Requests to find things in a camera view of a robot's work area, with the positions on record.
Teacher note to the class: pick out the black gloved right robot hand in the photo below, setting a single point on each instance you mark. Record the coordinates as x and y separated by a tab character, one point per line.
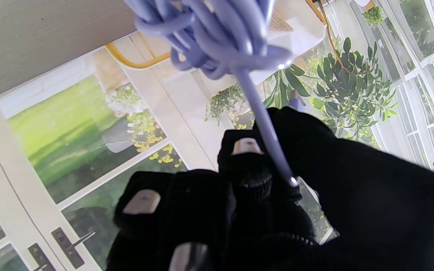
371	210

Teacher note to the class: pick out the printed garden window backdrop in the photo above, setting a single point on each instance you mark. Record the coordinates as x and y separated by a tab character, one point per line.
62	124

